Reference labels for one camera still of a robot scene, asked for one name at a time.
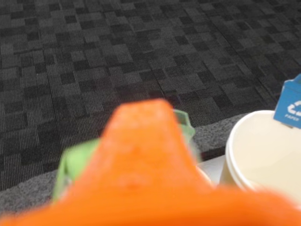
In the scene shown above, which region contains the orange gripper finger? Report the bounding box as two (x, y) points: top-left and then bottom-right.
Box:
(0, 98), (301, 226)

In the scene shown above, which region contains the green paper-wrapped packet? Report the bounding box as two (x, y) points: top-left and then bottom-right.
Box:
(53, 109), (196, 203)

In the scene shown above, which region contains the black foam border strip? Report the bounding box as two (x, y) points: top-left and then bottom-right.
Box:
(0, 112), (250, 214)

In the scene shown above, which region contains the paper cup with blue label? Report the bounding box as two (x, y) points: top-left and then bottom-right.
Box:
(220, 110), (301, 203)

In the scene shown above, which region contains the blue paper bin label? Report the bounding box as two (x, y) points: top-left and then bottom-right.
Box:
(274, 74), (301, 129)

